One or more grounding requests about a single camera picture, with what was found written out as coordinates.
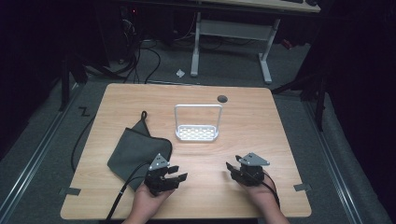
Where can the person's left hand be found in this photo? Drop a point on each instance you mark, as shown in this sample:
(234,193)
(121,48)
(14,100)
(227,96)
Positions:
(149,202)

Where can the person's right hand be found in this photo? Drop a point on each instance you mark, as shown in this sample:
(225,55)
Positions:
(260,196)

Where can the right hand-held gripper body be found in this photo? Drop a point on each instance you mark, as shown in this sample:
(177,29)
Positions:
(250,174)

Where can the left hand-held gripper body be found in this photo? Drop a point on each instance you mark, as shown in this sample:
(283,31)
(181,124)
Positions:
(157,182)

